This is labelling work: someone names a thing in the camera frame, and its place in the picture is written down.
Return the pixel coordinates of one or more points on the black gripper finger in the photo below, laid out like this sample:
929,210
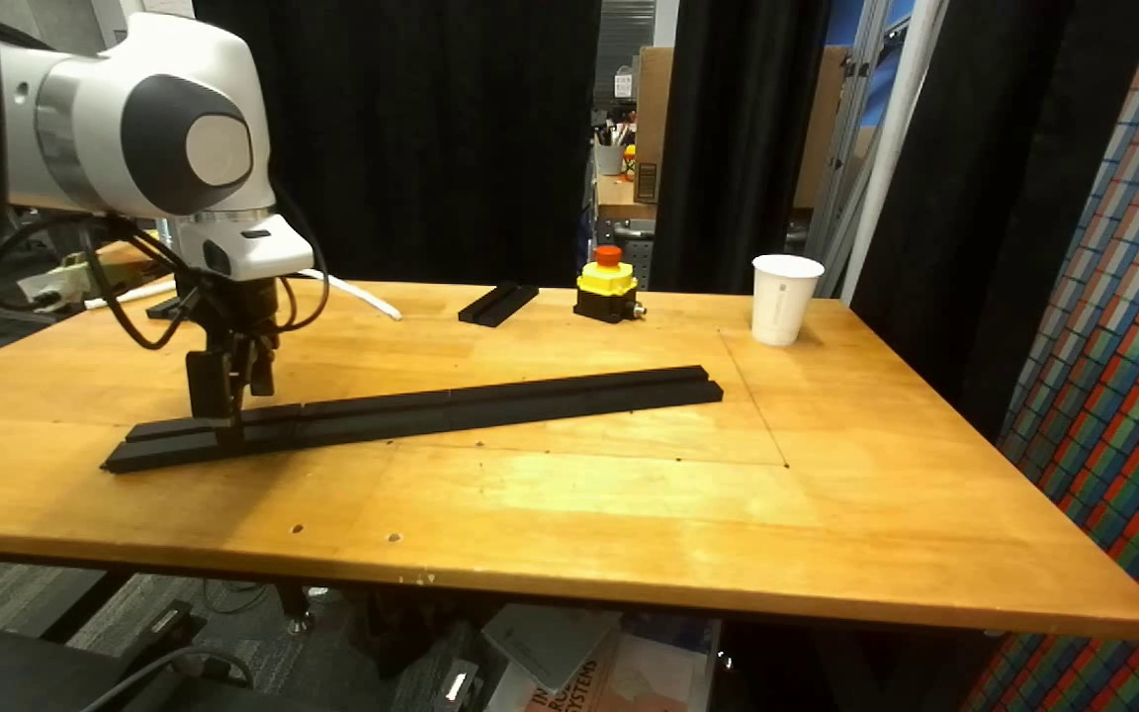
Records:
205,386
258,370

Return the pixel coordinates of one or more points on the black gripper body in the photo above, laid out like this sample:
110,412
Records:
232,266

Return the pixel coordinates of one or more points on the long black rail block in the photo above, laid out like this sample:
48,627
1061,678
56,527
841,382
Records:
193,441

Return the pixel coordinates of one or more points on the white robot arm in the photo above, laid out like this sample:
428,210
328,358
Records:
168,130

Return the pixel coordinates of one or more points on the yellow emergency stop button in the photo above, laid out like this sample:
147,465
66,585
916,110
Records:
605,286

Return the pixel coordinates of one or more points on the white paper cup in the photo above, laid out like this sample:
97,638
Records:
780,296

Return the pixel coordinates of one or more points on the spare flat black rail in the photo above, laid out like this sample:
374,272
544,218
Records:
499,303

